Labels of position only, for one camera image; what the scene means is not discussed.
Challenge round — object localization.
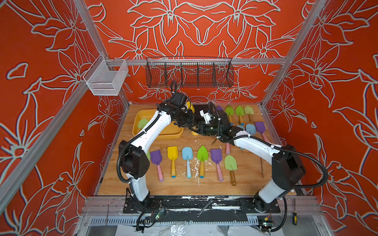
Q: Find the small green shovel wooden handle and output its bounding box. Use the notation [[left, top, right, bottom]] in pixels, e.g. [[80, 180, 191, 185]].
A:
[[197, 146, 208, 179]]

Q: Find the blue shovel white handle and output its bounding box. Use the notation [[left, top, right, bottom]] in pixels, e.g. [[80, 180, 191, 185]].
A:
[[182, 147, 193, 179]]

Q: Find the yellow shovel yellow handle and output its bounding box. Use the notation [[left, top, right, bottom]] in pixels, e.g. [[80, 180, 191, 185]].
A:
[[167, 146, 178, 178]]

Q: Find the purple shovel blade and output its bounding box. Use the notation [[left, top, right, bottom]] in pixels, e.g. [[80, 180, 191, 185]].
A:
[[150, 150, 164, 182]]

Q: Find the light green shovel blade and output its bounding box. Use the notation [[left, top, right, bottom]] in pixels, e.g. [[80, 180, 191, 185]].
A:
[[146, 151, 151, 161]]

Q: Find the purple square shovel pink handle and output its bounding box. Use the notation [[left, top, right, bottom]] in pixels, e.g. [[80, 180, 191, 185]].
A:
[[255, 122, 270, 142]]

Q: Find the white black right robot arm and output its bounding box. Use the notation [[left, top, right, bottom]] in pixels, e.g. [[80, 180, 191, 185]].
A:
[[194, 102, 329, 213]]

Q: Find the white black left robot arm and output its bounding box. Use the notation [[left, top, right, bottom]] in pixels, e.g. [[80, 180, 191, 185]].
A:
[[116, 81, 196, 203]]

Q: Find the yellow storage box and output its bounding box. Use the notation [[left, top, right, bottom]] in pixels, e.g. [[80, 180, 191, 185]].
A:
[[132, 109, 184, 140]]

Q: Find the black plastic tool case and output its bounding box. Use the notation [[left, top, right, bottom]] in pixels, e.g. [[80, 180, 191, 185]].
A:
[[194, 104, 210, 121]]

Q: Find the hex key on table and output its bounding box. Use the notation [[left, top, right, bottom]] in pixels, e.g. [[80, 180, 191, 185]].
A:
[[260, 159, 264, 179]]

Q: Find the yellow black screwdriver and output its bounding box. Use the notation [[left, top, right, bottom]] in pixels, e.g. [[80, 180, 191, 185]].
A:
[[292, 211, 298, 226]]

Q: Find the black wire wall basket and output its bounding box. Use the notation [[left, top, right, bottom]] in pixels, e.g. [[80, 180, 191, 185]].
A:
[[145, 56, 234, 89]]

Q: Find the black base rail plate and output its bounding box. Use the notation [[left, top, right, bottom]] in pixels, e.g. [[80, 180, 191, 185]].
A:
[[122, 195, 281, 214]]

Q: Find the wrench on base rail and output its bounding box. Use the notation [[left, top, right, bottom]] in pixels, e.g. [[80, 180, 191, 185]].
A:
[[196, 200, 215, 218]]

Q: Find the clear mesh wall basket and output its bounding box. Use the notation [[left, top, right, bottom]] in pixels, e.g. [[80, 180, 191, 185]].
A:
[[83, 55, 129, 96]]

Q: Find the grey cable duct strip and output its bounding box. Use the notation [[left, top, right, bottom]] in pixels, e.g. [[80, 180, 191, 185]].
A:
[[88, 215, 259, 226]]

